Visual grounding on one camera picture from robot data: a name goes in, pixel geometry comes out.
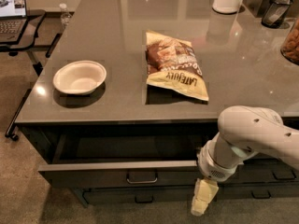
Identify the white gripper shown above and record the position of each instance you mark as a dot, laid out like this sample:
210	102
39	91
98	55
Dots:
212	168

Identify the dark drawer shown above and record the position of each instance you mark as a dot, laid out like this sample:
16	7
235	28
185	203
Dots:
134	195
90	162
258	191
264	171

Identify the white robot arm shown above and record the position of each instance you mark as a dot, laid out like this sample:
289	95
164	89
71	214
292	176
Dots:
243	132

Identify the open laptop computer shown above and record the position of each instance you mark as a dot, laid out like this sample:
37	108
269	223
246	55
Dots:
13	19

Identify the yellow brown chip bag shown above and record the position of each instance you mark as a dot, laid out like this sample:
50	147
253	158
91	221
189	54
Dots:
172	64

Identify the glass jar of nuts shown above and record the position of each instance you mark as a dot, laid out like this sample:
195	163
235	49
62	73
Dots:
290	47

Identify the white paper bowl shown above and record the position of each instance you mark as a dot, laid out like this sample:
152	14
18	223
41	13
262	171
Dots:
80	78

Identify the black mesh utensil holder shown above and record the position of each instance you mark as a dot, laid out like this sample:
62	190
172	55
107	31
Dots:
276	12

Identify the clear plastic water bottle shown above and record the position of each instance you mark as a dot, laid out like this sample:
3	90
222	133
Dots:
65	15

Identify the black rolling laptop stand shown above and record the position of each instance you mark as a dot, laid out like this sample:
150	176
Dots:
28	38

